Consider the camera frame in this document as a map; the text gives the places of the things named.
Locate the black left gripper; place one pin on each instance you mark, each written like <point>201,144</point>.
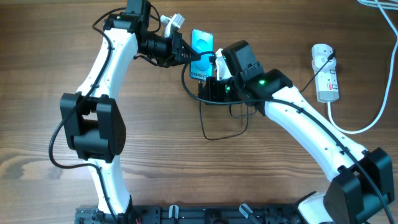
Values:
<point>178,45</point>

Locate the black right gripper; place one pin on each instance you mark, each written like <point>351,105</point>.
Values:
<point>211,86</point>

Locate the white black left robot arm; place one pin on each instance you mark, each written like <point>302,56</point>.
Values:
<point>91,119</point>

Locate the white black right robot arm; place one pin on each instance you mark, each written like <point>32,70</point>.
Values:
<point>361,181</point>

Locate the white USB charger plug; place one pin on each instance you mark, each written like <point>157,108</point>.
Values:
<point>324,62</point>

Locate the white power strip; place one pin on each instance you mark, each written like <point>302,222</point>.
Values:
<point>325,81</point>

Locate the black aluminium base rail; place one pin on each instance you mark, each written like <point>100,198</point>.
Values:
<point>269,213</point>

